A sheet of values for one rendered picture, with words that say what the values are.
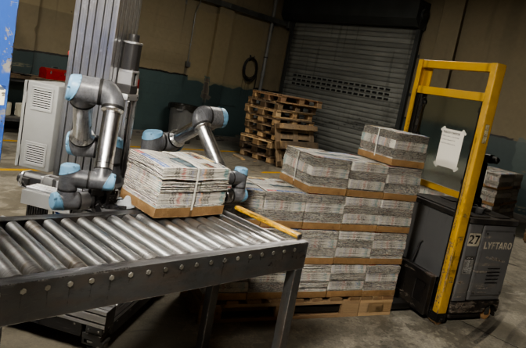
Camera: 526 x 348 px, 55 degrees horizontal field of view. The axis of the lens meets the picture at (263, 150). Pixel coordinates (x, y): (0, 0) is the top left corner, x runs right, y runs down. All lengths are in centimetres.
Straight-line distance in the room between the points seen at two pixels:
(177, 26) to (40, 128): 770
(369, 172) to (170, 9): 757
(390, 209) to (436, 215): 62
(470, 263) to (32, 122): 303
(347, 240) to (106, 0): 205
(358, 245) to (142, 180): 171
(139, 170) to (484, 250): 266
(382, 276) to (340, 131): 753
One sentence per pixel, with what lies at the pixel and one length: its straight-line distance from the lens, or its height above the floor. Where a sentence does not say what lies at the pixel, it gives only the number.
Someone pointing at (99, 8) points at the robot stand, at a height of 166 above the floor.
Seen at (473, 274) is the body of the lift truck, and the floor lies 37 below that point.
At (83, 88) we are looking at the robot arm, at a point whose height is 128.
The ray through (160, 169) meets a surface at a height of 102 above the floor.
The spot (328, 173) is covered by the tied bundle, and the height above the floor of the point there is 97.
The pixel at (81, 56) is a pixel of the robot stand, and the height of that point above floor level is 140.
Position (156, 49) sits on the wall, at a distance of 1021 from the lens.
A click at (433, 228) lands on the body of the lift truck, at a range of 409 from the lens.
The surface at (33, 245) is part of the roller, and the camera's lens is 180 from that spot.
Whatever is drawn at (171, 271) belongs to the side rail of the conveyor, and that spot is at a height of 76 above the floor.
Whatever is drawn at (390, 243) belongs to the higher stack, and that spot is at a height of 53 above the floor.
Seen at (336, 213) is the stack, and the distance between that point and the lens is 327.
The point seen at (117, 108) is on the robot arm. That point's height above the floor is 122.
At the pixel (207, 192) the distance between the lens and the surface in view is 229.
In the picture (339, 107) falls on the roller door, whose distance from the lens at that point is 1108.
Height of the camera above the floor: 144
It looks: 7 degrees down
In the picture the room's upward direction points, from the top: 11 degrees clockwise
